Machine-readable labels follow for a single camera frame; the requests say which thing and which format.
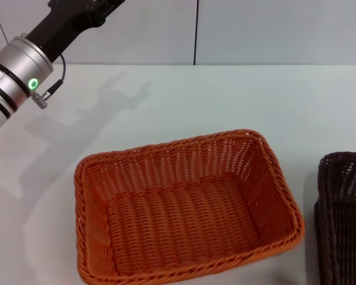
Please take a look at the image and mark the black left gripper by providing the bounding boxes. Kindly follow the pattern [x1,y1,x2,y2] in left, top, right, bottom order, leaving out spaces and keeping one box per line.
[26,0,125,63]

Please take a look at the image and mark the dark brown wicker basket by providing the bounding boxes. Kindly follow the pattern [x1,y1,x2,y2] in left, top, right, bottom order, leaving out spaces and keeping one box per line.
[313,150,356,285]

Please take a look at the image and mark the orange wicker basket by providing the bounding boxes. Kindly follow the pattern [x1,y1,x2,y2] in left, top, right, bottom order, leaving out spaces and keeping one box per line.
[74,128,306,285]

